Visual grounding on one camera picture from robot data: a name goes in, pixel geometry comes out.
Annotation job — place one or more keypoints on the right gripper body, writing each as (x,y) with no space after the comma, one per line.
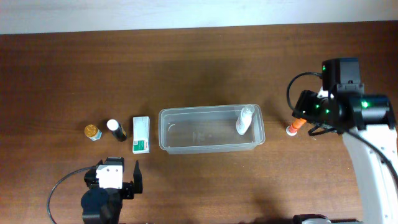
(313,108)

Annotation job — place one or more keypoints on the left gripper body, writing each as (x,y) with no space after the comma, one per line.
(128,190)

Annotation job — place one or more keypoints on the orange tube white cap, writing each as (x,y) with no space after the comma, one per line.
(292,129)

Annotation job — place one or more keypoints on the small jar gold lid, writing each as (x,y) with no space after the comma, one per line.
(92,132)

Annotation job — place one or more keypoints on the black bottle white cap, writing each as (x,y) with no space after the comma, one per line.
(117,130)

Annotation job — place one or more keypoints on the white squeeze bottle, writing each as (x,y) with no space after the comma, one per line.
(244,120)

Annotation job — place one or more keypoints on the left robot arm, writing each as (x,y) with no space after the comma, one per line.
(103,201)

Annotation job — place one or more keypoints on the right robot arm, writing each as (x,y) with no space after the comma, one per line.
(367,125)

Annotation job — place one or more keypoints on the clear plastic container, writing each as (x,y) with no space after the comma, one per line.
(206,129)

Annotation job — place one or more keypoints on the white green medicine box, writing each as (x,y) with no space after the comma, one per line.
(141,135)

